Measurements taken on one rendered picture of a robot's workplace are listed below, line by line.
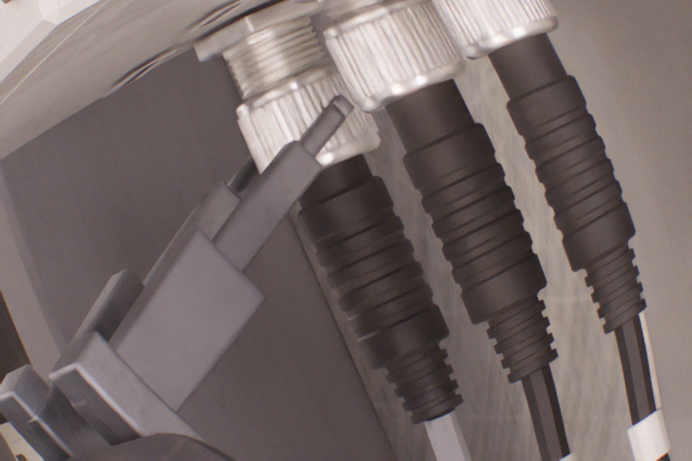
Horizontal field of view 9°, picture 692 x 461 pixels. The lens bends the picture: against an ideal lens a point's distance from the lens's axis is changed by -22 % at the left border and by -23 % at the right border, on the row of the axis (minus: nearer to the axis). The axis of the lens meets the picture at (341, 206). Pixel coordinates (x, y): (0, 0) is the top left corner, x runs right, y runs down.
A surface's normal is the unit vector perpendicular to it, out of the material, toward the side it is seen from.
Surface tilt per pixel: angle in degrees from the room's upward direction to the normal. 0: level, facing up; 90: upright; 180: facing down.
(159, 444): 36
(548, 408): 51
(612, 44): 90
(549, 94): 45
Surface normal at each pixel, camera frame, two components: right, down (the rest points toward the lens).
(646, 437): -0.22, 0.08
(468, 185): 0.07, -0.06
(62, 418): 0.50, -0.25
